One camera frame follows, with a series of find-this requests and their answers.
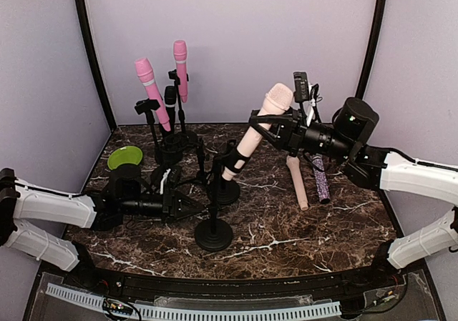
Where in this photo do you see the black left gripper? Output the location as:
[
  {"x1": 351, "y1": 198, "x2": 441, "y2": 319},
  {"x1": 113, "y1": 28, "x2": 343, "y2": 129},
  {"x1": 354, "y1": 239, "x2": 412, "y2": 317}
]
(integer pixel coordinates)
[{"x1": 120, "y1": 187, "x2": 203, "y2": 223}]

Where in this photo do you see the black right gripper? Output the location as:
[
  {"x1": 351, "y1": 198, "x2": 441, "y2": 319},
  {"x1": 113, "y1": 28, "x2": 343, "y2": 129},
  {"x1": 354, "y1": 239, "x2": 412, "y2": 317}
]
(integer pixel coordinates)
[{"x1": 249, "y1": 106, "x2": 355, "y2": 162}]

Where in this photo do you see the tall beige microphone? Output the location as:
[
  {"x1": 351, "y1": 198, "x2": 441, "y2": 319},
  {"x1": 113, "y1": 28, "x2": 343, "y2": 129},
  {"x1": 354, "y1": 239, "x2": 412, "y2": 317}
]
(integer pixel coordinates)
[{"x1": 220, "y1": 82, "x2": 294, "y2": 182}]

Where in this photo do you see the beige microphone round head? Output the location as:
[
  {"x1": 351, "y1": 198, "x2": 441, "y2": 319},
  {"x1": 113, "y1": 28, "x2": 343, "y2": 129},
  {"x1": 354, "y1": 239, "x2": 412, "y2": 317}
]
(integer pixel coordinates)
[{"x1": 286, "y1": 156, "x2": 309, "y2": 211}]

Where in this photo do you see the round-base stand of tall beige mic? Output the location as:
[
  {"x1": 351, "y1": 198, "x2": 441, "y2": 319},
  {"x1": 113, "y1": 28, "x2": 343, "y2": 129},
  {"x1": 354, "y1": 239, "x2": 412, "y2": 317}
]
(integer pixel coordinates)
[{"x1": 194, "y1": 139, "x2": 250, "y2": 252}]

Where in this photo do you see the black tripod mic stand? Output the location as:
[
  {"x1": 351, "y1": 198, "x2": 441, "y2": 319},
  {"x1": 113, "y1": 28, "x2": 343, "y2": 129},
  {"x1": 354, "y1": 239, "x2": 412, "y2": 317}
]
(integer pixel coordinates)
[{"x1": 155, "y1": 131, "x2": 210, "y2": 187}]

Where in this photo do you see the purple rhinestone microphone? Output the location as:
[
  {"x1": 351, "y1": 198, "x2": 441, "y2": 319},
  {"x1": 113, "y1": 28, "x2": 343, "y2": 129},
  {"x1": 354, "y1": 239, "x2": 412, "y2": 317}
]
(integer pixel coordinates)
[{"x1": 311, "y1": 154, "x2": 331, "y2": 204}]

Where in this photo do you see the black clip mic stand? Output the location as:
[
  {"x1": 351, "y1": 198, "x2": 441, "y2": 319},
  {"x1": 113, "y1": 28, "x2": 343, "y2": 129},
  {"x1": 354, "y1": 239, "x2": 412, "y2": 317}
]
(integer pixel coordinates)
[{"x1": 135, "y1": 99, "x2": 164, "y2": 165}]

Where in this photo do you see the pink microphone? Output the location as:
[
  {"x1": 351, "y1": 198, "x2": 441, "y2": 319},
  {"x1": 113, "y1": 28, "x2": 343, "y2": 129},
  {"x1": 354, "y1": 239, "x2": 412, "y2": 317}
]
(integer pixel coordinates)
[
  {"x1": 173, "y1": 40, "x2": 188, "y2": 103},
  {"x1": 135, "y1": 57, "x2": 171, "y2": 132}
]

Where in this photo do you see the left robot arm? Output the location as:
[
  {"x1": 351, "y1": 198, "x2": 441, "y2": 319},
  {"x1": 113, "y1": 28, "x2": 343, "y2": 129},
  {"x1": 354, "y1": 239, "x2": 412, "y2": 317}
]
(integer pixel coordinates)
[{"x1": 1, "y1": 164, "x2": 205, "y2": 290}]

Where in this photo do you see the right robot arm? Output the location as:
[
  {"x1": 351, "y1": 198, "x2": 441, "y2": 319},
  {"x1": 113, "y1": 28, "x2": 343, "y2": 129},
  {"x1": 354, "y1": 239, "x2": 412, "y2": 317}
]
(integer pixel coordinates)
[{"x1": 249, "y1": 97, "x2": 457, "y2": 288}]

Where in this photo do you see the green round plate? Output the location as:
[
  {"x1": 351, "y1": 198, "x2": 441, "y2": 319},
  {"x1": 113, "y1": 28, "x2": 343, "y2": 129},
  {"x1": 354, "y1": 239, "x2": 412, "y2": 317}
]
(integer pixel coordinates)
[{"x1": 107, "y1": 146, "x2": 143, "y2": 170}]

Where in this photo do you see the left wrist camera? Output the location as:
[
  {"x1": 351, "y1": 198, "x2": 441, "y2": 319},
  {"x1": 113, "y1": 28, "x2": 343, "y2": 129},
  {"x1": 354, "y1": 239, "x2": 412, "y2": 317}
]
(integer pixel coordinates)
[{"x1": 150, "y1": 166, "x2": 182, "y2": 197}]

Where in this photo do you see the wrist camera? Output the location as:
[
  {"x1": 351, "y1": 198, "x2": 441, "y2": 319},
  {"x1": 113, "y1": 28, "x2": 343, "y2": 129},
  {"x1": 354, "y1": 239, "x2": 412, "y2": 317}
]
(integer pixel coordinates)
[
  {"x1": 292, "y1": 71, "x2": 323, "y2": 125},
  {"x1": 150, "y1": 166, "x2": 182, "y2": 197}
]

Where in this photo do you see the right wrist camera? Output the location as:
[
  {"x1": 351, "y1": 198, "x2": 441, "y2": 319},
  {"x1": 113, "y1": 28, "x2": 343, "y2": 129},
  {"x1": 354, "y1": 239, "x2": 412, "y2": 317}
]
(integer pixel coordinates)
[{"x1": 292, "y1": 71, "x2": 323, "y2": 125}]

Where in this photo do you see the black front rail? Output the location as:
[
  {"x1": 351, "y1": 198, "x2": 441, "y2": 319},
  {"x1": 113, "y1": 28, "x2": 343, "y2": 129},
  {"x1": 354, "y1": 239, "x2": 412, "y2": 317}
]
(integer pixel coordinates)
[{"x1": 42, "y1": 252, "x2": 423, "y2": 306}]

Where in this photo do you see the white slotted cable duct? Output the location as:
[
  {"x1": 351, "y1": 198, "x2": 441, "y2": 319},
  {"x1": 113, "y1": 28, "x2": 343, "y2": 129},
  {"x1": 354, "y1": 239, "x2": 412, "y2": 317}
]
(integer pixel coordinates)
[{"x1": 45, "y1": 283, "x2": 341, "y2": 320}]

